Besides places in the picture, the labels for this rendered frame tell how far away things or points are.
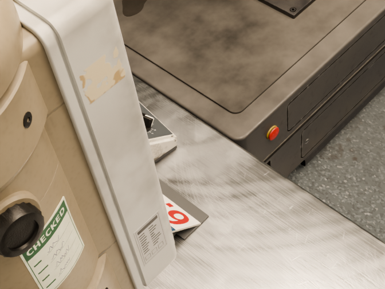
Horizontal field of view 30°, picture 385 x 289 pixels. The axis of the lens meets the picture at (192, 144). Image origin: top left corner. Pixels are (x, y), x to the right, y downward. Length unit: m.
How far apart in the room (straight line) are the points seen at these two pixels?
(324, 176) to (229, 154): 0.92
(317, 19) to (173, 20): 0.34
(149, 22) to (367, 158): 0.66
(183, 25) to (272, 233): 0.91
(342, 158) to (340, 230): 1.01
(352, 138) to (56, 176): 1.67
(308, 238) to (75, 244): 0.59
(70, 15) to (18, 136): 0.05
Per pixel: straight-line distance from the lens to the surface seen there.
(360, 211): 1.81
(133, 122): 0.31
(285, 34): 1.67
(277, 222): 0.90
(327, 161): 1.89
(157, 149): 0.94
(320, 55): 1.63
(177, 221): 0.88
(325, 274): 0.87
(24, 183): 0.27
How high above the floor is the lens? 1.52
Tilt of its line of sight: 51 degrees down
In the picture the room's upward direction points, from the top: 10 degrees counter-clockwise
